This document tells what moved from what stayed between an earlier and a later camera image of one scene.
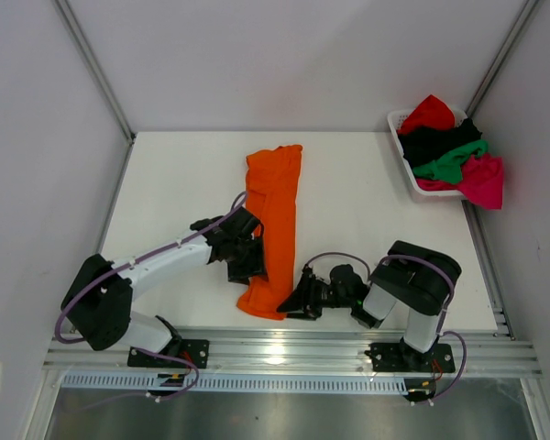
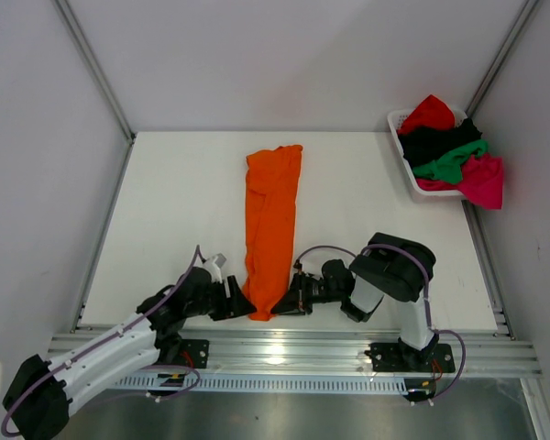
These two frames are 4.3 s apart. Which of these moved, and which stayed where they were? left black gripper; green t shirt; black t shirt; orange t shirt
Moved: left black gripper
Stayed: black t shirt; orange t shirt; green t shirt
